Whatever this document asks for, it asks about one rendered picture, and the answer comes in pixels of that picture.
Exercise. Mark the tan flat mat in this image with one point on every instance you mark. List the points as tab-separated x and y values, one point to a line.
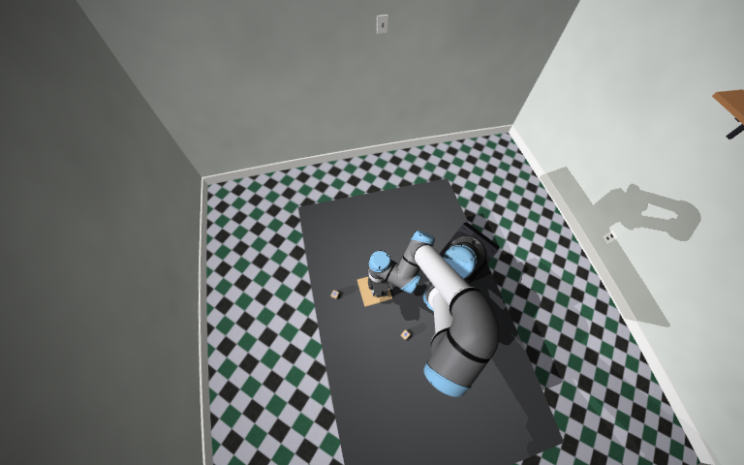
366	294

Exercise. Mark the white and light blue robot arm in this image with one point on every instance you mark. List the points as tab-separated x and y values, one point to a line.
473	336

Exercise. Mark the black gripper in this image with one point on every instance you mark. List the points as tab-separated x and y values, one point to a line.
380	288

